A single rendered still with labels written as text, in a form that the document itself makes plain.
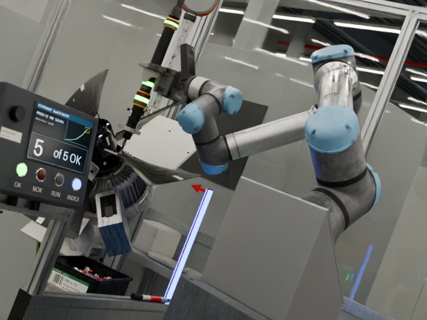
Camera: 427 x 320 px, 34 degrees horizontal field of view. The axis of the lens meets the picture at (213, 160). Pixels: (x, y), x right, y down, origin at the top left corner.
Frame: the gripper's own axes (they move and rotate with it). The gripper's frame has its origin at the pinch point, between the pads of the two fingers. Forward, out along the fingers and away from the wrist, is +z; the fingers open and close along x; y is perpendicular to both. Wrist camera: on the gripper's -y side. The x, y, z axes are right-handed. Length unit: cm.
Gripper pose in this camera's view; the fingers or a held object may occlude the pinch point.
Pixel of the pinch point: (147, 65)
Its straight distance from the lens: 220.1
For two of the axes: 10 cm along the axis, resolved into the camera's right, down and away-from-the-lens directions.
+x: 5.0, 2.1, 8.4
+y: -3.7, 9.3, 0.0
